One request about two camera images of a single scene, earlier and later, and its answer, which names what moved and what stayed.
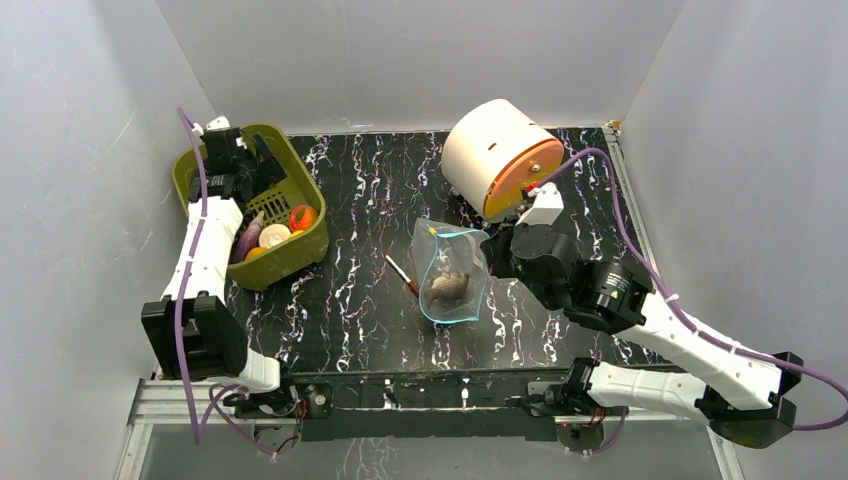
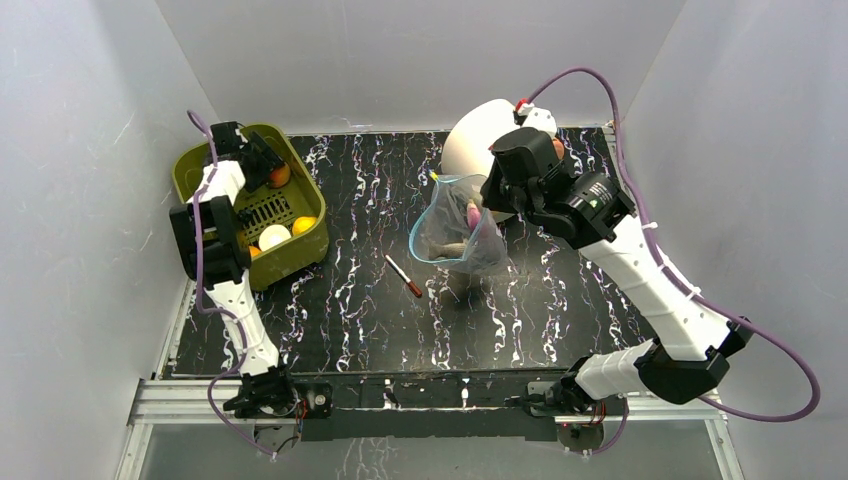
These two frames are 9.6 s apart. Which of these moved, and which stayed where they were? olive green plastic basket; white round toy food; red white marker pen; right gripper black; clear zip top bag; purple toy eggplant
Moved: clear zip top bag; purple toy eggplant; right gripper black
Stayed: white round toy food; olive green plastic basket; red white marker pen
